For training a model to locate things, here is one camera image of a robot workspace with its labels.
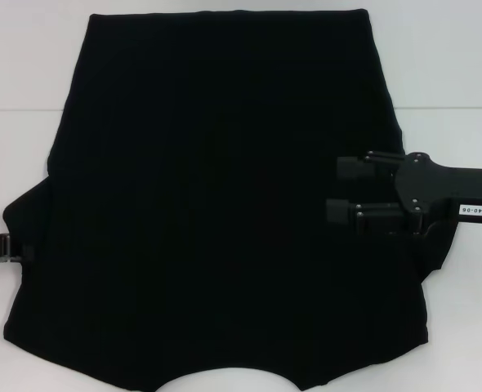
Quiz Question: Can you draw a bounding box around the black shirt with FREE print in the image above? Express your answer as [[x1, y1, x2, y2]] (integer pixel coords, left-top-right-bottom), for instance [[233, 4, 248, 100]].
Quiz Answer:
[[2, 8, 457, 392]]

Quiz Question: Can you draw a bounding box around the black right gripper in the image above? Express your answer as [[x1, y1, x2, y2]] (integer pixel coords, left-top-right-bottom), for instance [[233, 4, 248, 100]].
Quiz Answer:
[[324, 150, 482, 237]]

